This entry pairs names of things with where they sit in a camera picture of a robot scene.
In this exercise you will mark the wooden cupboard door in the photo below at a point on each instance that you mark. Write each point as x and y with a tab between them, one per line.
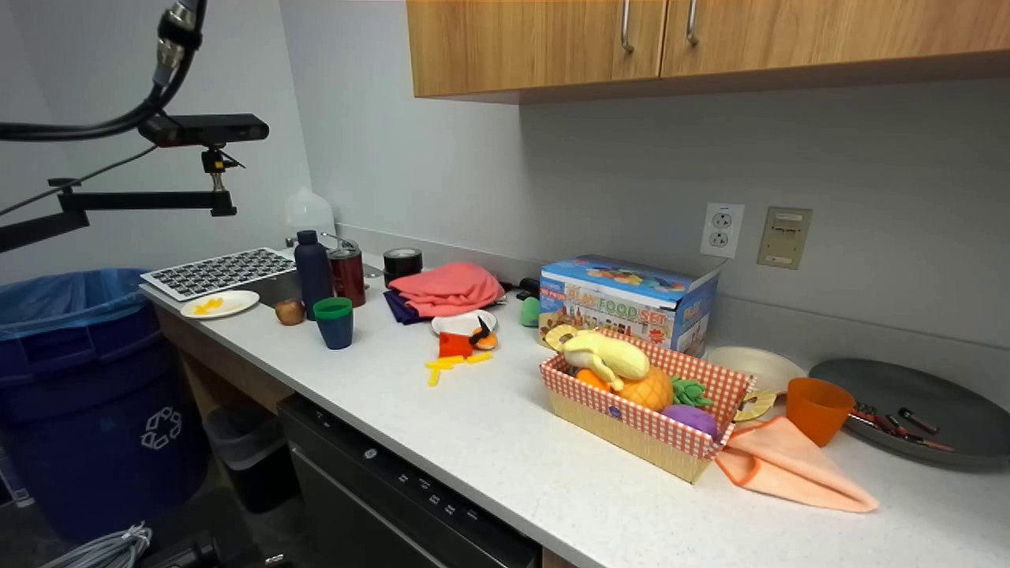
515	42
842	26

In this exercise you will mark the white round plate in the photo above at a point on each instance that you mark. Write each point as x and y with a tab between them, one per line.
461	320

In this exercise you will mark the orange black toy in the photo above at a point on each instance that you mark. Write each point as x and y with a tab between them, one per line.
487	340

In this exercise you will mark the pink cloth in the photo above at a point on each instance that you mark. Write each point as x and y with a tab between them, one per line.
445	288

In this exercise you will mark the red toy container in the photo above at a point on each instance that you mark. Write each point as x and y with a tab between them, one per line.
456	347

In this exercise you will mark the yellow toy fry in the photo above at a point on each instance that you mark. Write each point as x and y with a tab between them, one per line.
443	371
475	359
450	360

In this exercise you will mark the black can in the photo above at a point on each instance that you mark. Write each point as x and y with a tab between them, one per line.
401	263

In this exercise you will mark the navy cloth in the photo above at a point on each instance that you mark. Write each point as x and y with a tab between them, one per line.
401	312

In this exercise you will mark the blue toy box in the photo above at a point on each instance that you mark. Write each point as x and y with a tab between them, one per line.
620	302

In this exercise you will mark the yellow toy banana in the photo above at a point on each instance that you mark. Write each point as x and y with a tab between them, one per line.
603	354

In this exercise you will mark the small orange toy fruit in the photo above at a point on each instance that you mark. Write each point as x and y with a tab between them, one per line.
592	380

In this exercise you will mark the dark red tumbler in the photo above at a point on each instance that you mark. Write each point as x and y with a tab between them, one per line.
349	277

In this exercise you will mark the blue cup green rim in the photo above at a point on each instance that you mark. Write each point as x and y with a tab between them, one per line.
337	328

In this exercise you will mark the red checkered cardboard basket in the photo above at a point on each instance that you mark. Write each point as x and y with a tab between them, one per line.
633	432

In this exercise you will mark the dark blue bottle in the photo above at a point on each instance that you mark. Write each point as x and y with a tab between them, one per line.
314	270

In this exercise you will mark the green toy vegetable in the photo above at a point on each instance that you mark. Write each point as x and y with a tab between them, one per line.
693	394

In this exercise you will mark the brown ball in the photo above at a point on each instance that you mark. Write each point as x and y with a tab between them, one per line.
292	315

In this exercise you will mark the purple toy fruit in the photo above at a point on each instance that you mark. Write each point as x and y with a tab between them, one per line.
693	420

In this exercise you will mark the black dishwasher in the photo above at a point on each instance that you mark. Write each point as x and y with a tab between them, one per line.
390	506

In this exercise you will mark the cream bowl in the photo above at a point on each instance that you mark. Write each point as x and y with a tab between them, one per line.
751	368

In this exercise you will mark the white oval plate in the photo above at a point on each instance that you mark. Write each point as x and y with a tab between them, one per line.
237	303

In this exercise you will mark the yellow toy slice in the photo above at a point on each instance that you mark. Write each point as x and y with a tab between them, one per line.
758	410

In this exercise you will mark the white grid tray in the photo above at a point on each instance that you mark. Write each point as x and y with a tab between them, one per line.
215	272

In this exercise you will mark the yellow food piece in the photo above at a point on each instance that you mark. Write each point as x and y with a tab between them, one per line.
209	307

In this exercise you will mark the black small waste bin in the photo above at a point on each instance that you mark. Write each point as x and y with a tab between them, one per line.
255	452

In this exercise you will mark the salmon napkin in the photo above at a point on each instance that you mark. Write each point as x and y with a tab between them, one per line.
789	463

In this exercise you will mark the orange plastic cup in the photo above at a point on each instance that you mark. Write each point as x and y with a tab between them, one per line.
820	412

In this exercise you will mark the blue recycling bin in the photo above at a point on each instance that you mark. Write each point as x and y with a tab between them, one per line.
83	398

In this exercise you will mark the black utensil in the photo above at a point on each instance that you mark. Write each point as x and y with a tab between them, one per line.
923	424

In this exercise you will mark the grey round plate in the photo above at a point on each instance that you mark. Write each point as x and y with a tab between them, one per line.
949	398

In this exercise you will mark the grey cloth bag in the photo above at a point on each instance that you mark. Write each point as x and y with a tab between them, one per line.
100	547

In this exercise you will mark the white wall outlet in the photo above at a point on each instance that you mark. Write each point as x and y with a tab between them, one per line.
721	229

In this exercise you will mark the beige switch plate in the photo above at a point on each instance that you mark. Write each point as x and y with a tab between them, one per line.
783	239

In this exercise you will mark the black stereo camera bar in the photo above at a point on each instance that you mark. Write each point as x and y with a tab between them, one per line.
205	127

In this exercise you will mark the wooden wall cupboard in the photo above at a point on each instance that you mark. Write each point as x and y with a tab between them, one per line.
789	79

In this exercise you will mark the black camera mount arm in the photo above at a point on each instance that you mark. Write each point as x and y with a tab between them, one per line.
136	201

